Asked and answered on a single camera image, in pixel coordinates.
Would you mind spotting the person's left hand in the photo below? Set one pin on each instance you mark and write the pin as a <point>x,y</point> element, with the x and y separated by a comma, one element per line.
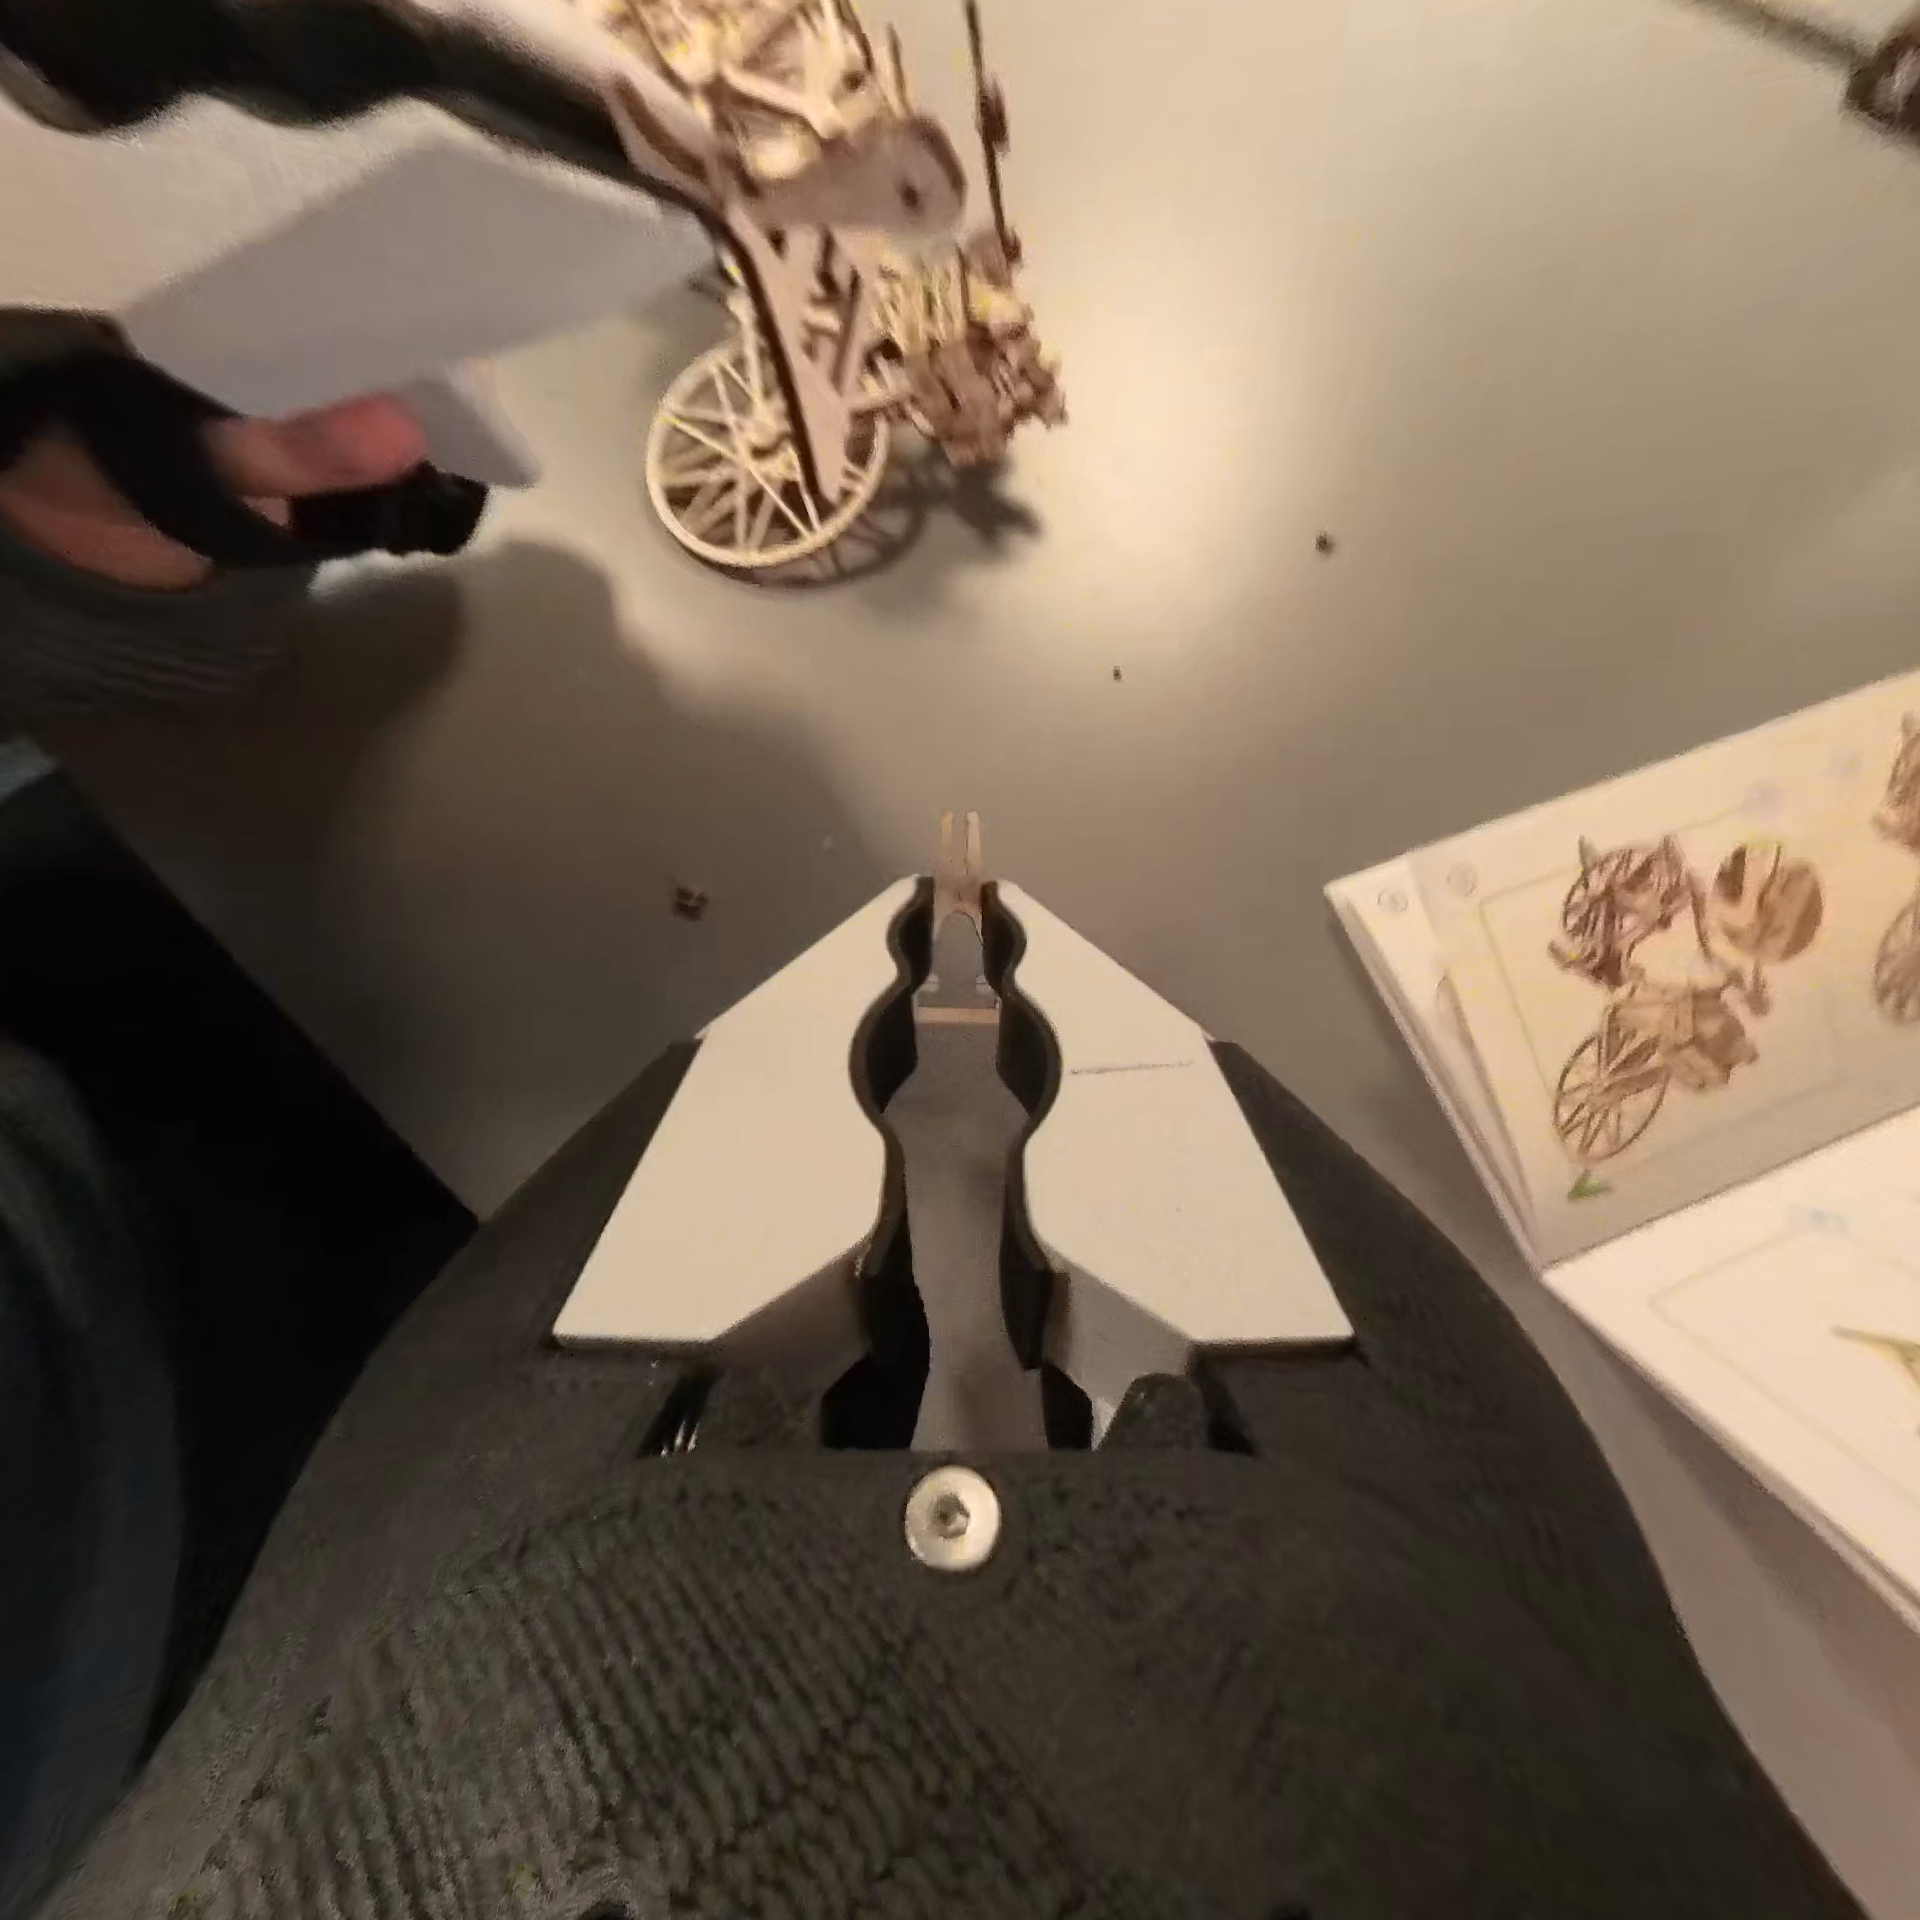
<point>323,442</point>

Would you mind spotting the dark thin stick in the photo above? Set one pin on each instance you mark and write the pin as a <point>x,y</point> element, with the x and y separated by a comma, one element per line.
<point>1881,76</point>

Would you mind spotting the wooden bicycle model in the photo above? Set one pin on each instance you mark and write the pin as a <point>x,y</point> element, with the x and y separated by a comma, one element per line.
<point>795,377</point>

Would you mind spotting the small wooden model part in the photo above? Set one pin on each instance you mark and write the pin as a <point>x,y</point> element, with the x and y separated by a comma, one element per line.
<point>961,855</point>

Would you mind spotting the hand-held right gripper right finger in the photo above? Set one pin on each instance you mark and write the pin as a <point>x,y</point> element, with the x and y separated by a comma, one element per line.
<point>1171,1202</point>

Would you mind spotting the open instruction booklet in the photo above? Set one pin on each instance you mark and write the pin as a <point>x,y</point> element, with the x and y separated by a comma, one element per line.
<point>1695,1321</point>

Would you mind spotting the person's left forearm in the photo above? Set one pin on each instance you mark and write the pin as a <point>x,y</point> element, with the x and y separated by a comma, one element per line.
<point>135,646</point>

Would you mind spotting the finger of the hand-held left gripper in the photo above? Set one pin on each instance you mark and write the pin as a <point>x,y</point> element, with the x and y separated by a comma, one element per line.
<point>435,255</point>

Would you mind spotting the person's dark clothing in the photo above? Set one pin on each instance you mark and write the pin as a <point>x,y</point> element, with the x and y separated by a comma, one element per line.
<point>75,1425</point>

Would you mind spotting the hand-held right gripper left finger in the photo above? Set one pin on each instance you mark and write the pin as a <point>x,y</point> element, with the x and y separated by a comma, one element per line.
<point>691,1202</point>

